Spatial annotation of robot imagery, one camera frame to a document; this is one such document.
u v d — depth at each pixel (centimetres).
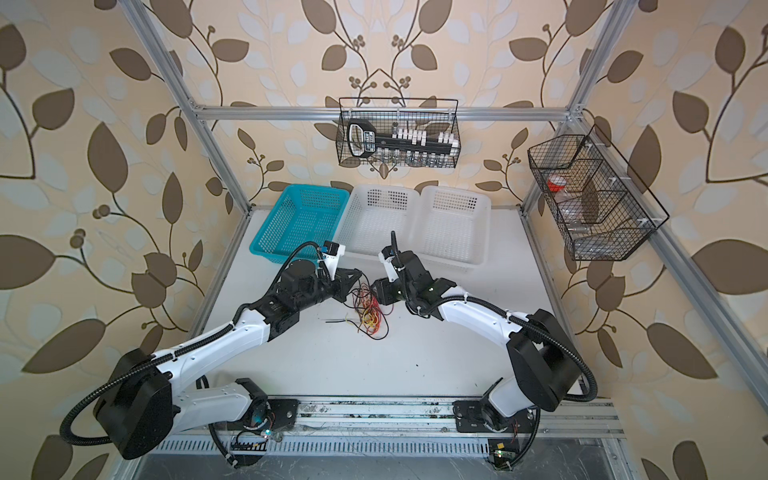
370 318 87
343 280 69
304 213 119
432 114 91
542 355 44
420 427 74
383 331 85
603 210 73
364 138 84
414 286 64
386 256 76
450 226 115
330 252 69
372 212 120
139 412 41
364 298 83
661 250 58
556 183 81
